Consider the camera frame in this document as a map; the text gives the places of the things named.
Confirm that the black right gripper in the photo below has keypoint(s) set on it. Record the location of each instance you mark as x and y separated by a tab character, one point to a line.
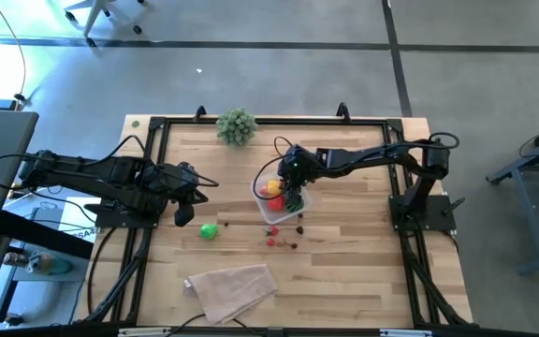
300	168

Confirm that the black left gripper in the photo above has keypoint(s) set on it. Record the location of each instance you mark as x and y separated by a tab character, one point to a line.
178	185

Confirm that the striped watermelon toy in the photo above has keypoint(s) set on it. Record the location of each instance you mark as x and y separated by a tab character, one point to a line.
295	208

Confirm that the yellow lemon toy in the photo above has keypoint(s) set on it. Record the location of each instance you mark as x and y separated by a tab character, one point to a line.
274	187

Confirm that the bright green pepper toy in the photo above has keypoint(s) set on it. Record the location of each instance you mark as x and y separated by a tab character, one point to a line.
208	230

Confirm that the pink peach toy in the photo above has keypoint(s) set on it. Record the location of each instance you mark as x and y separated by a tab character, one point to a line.
264	190

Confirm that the clear plastic tupperware container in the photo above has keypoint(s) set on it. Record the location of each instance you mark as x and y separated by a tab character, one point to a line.
262	210

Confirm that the red strawberry toy with leaves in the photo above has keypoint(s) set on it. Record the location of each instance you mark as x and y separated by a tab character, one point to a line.
273	230

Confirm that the dark red cherry with stem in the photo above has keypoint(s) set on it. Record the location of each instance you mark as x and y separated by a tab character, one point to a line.
293	245

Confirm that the small red cherry tomato toy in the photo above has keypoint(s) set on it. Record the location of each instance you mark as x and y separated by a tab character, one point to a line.
271	242

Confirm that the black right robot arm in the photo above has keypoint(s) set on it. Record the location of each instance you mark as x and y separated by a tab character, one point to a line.
368	156

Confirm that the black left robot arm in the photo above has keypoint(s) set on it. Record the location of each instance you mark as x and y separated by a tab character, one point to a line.
110	178

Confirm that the green potted faux plant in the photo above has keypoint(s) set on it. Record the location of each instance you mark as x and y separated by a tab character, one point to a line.
237	126

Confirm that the beige folded cloth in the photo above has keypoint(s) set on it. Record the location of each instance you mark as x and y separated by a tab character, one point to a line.
232	292

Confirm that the white printed sheet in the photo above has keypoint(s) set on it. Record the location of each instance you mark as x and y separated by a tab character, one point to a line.
75	210

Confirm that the teal bottle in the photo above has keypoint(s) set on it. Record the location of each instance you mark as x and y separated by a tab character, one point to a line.
47	264

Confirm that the white-legged office chair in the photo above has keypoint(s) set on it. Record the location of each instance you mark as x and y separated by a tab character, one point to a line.
96	14

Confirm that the grey metal table legs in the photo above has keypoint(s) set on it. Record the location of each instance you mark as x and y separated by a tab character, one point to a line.
531	224

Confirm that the black aluminium table frame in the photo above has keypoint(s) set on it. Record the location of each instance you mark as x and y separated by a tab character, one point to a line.
269	121

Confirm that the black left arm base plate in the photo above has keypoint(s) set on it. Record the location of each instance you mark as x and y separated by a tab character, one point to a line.
110	221

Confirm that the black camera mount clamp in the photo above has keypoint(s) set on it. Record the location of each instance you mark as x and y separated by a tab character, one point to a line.
200	113
343	111

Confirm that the silver metal bracket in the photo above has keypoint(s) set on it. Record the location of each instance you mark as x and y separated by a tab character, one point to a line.
144	332
405	332

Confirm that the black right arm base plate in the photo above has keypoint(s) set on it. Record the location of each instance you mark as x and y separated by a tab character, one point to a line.
438	213

